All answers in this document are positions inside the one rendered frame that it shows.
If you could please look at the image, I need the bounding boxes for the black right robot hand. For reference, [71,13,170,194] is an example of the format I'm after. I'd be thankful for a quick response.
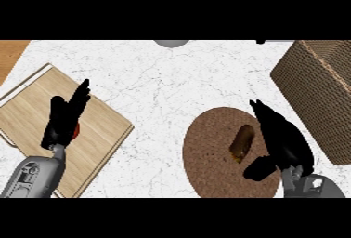
[244,99,316,182]

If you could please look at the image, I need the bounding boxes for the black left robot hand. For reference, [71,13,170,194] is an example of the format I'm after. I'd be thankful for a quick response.
[40,78,92,151]

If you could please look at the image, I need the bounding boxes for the brown sweet potato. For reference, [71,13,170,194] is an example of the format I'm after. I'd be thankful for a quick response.
[227,124,257,164]

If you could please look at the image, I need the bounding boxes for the brown wicker basket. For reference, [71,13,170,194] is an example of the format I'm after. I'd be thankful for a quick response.
[269,40,351,166]

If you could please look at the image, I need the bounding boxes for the round brown placemat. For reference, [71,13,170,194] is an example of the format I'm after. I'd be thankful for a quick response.
[183,106,283,199]

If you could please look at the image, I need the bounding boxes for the pale wooden cutting board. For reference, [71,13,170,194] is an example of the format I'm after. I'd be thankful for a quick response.
[0,62,136,199]

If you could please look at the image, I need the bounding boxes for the brown wooden surface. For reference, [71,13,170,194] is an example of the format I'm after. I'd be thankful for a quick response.
[0,40,31,86]

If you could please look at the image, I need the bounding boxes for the grey round object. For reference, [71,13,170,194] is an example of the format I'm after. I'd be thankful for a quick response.
[152,40,191,48]

